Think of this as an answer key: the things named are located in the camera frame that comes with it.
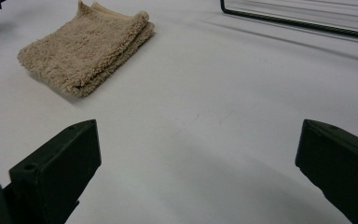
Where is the beige towel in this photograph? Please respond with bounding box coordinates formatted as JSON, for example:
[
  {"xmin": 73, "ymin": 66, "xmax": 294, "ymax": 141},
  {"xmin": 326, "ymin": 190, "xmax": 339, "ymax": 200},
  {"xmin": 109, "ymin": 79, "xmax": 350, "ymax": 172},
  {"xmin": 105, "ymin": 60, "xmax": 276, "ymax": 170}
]
[{"xmin": 17, "ymin": 0, "xmax": 156, "ymax": 98}]

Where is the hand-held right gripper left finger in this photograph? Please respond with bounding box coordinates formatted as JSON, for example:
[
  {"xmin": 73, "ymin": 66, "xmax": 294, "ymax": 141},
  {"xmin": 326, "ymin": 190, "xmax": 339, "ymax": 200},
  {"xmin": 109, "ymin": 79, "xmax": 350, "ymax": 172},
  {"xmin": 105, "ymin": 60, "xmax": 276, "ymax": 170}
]
[{"xmin": 8, "ymin": 119, "xmax": 103, "ymax": 224}]

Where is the black wire rack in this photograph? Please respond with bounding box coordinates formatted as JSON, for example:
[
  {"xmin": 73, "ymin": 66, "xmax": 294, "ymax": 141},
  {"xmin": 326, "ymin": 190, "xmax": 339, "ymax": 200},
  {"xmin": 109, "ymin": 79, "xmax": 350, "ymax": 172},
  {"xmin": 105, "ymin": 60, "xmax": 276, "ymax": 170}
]
[{"xmin": 219, "ymin": 0, "xmax": 358, "ymax": 42}]

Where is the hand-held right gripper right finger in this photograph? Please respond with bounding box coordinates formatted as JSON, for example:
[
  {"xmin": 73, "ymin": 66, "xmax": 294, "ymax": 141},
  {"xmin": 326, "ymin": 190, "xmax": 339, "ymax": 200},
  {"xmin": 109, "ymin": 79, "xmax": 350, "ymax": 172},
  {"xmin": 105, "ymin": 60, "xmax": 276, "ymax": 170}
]
[{"xmin": 294, "ymin": 119, "xmax": 358, "ymax": 224}]

